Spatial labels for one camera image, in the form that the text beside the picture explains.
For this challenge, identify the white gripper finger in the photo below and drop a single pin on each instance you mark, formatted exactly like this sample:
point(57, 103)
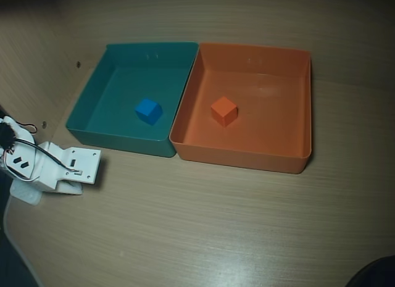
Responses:
point(71, 189)

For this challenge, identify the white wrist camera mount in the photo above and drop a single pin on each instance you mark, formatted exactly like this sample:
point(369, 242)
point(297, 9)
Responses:
point(89, 157)

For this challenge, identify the blue cube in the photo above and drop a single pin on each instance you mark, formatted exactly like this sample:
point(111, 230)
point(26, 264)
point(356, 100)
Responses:
point(146, 109)

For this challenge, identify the orange cube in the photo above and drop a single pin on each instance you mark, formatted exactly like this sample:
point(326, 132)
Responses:
point(222, 109)

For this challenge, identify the dark rounded object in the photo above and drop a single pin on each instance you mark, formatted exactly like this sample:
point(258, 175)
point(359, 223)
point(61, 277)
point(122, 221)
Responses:
point(379, 274)

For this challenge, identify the orange plastic box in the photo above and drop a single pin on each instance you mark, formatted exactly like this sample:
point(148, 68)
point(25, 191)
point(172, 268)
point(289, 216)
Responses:
point(262, 129)

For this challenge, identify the white textured base clamp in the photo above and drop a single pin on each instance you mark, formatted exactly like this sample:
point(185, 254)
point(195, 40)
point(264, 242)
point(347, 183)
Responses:
point(26, 194)

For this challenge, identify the teal plastic box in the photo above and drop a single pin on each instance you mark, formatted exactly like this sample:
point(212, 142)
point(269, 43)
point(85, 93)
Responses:
point(123, 83)

